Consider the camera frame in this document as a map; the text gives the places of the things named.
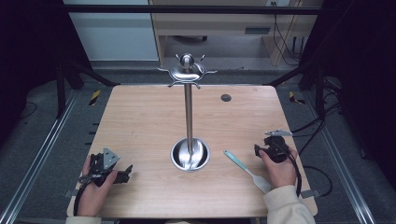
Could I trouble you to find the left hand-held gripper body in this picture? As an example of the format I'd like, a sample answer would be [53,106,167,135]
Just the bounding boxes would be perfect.
[78,147,121,188]

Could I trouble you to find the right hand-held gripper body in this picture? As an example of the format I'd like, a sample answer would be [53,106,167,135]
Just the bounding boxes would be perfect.
[262,129,294,164]

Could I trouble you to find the teal handled white spatula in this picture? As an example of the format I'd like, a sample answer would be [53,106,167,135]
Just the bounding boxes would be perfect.
[223,149,274,194]

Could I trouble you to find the steel utensil stand with hooks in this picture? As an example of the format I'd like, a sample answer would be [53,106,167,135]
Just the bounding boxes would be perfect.
[157,52,219,173]

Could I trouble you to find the person's right hand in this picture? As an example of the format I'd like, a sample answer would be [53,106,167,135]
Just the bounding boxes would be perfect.
[259,147,299,189]

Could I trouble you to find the person's left hand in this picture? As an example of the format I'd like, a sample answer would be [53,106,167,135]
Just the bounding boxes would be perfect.
[77,155,120,217]

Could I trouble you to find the yellow black tape marker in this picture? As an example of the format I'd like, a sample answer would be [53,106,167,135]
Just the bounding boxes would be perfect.
[88,90,103,107]
[288,91,306,105]

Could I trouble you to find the black metal stand strut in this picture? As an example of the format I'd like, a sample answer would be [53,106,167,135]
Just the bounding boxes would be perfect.
[262,60,327,120]
[55,59,121,119]

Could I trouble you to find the white cabinet panel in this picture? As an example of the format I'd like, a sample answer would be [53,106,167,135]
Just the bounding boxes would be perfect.
[62,0,160,62]

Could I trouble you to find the light wooden desk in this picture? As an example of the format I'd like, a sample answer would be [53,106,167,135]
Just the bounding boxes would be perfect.
[148,0,324,67]

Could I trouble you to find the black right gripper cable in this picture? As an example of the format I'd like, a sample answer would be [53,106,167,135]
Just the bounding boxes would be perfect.
[287,151,304,198]

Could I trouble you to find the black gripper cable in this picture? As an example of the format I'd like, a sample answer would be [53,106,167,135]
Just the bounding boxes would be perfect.
[287,151,304,198]
[72,179,92,217]

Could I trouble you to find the black floor cables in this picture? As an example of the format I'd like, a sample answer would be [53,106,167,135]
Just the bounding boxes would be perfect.
[290,101,342,198]

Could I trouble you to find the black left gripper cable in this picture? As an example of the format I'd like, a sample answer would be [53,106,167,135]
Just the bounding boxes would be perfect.
[72,179,92,217]

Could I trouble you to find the grey table edge bracket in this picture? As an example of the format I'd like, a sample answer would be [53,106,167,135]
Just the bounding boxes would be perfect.
[300,189,322,199]

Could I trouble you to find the aluminium floor rail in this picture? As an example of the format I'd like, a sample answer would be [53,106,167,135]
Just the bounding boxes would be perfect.
[303,91,377,224]
[0,90,79,224]

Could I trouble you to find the black hanging desk cables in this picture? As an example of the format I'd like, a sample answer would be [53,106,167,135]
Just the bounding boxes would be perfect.
[272,13,302,67]

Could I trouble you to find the black horizontal frame bar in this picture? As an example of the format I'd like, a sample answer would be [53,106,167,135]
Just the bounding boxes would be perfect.
[61,4,323,16]

